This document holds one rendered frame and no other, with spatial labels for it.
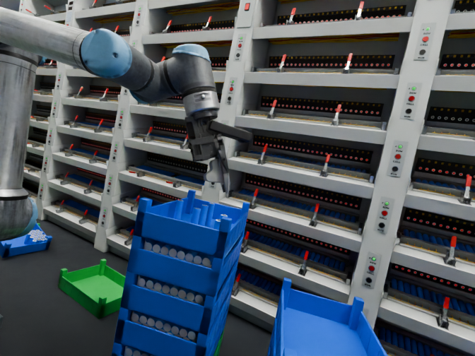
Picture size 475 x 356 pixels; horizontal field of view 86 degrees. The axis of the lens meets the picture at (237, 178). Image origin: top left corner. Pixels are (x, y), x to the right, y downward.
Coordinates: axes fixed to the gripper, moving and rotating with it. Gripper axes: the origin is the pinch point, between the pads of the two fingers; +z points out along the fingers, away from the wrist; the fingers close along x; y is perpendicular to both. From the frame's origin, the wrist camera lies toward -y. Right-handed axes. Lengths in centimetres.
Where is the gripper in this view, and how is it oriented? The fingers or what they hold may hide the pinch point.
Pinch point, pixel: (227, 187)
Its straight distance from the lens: 68.9
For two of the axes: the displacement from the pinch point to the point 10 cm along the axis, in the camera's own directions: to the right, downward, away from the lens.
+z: 2.0, 9.8, 0.7
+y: -9.5, 2.1, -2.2
